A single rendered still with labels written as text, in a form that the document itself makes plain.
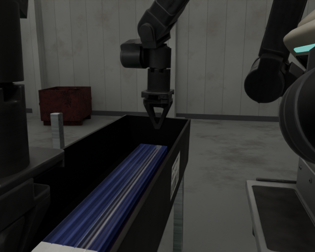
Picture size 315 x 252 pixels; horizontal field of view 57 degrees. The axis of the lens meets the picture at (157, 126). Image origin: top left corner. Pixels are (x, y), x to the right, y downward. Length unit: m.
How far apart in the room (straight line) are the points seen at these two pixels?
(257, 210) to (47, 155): 0.35
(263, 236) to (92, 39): 7.08
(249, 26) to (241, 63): 0.79
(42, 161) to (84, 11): 7.31
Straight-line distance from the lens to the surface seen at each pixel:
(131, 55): 0.74
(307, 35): 0.40
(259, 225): 0.46
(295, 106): 0.23
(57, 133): 1.04
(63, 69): 7.69
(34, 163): 0.22
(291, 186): 0.60
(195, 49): 6.75
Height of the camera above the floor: 1.26
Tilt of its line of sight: 12 degrees down
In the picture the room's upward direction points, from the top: straight up
